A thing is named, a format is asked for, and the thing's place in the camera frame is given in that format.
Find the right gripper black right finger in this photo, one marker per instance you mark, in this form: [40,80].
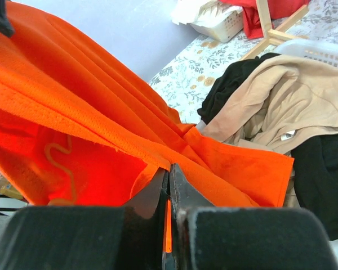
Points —
[205,236]

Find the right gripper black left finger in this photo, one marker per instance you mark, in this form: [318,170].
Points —
[90,237]

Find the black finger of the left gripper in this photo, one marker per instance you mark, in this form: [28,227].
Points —
[6,27]

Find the orange t shirt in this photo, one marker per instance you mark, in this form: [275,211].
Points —
[55,80]

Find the orange wavy hanger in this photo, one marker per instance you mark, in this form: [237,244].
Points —
[56,154]

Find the black garment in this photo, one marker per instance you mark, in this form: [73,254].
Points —
[314,178]

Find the beige garment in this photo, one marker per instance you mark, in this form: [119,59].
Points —
[275,101]

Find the white cloth pile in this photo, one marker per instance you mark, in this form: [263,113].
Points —
[202,13]

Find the small white laundry basket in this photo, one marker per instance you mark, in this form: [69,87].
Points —
[224,27]

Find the red cloth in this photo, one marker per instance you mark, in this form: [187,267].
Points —
[277,8]

